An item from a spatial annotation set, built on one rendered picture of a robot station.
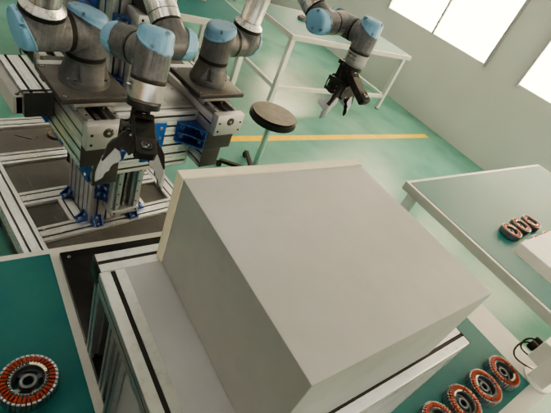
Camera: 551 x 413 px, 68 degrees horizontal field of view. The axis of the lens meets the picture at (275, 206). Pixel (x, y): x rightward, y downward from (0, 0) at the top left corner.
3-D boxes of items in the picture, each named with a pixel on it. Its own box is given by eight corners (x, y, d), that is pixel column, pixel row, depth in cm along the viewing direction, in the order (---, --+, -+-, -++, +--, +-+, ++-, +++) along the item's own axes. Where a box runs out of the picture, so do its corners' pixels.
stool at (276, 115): (209, 156, 314) (229, 91, 282) (261, 154, 344) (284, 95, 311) (242, 202, 285) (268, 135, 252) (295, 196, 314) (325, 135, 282)
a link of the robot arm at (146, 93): (169, 88, 86) (129, 79, 82) (165, 110, 87) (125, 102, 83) (162, 81, 92) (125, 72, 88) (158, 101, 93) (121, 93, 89)
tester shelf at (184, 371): (90, 270, 76) (92, 254, 73) (342, 221, 117) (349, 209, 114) (181, 530, 52) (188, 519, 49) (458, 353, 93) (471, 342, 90)
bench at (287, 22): (228, 65, 473) (248, -3, 430) (341, 77, 588) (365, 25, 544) (266, 105, 424) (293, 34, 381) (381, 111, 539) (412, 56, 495)
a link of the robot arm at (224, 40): (192, 50, 158) (200, 15, 151) (217, 49, 168) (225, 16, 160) (212, 65, 154) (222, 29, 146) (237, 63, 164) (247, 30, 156)
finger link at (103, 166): (95, 174, 95) (124, 147, 95) (96, 184, 90) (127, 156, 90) (84, 165, 93) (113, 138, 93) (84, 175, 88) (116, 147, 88)
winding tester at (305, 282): (156, 254, 78) (177, 170, 66) (320, 223, 104) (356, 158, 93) (253, 456, 57) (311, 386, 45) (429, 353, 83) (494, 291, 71)
